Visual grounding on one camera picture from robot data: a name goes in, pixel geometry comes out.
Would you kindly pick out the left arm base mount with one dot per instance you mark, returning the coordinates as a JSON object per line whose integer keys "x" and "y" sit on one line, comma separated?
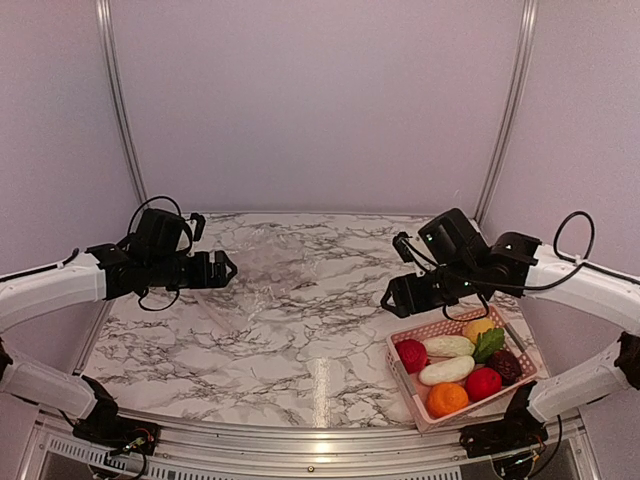
{"x": 105, "y": 426}

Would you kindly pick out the white radish upper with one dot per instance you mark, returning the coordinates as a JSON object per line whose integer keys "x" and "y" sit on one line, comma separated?
{"x": 448, "y": 346}

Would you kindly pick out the white radish with leaves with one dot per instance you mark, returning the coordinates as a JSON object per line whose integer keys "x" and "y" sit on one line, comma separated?
{"x": 451, "y": 370}

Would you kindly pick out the dark red fuzzy fruit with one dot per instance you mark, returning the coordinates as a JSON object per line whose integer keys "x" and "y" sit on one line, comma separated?
{"x": 413, "y": 355}

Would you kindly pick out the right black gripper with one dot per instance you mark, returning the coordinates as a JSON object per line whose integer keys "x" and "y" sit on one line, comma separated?
{"x": 405, "y": 291}

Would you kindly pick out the left aluminium frame post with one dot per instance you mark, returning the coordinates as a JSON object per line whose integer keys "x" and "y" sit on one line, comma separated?
{"x": 108, "y": 40}

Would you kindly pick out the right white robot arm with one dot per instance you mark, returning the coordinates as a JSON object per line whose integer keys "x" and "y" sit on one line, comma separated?
{"x": 520, "y": 265}

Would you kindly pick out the dark maroon eggplant toy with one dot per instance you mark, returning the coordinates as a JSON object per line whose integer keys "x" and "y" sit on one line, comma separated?
{"x": 506, "y": 365}

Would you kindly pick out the clear zip top bag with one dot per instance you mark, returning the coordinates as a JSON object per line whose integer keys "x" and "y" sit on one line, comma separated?
{"x": 272, "y": 265}

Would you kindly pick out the front aluminium rail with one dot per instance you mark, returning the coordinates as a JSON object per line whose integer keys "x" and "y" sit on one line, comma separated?
{"x": 190, "y": 449}

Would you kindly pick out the yellow lemon toy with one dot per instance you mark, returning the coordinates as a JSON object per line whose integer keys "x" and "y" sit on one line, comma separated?
{"x": 472, "y": 330}

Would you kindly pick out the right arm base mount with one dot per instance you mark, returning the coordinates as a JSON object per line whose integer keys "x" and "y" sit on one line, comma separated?
{"x": 517, "y": 429}

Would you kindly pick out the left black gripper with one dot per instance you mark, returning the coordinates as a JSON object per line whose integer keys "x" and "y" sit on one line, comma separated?
{"x": 202, "y": 278}

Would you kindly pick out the red apple toy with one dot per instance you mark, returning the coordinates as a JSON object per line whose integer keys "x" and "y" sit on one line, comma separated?
{"x": 483, "y": 383}

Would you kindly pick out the orange tangerine toy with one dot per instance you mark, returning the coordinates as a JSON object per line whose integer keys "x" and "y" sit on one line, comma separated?
{"x": 446, "y": 398}

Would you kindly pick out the right aluminium frame post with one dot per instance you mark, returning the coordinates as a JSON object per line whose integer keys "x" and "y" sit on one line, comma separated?
{"x": 515, "y": 92}

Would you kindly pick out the pink perforated plastic basket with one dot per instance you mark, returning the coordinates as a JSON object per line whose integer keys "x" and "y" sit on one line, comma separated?
{"x": 415, "y": 393}

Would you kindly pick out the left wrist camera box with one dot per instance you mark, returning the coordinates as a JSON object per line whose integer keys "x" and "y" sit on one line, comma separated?
{"x": 162, "y": 234}

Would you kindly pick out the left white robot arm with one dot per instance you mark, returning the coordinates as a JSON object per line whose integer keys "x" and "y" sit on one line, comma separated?
{"x": 102, "y": 273}

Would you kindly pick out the aluminium frame post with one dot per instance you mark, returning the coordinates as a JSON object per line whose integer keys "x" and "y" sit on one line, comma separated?
{"x": 108, "y": 40}
{"x": 515, "y": 92}

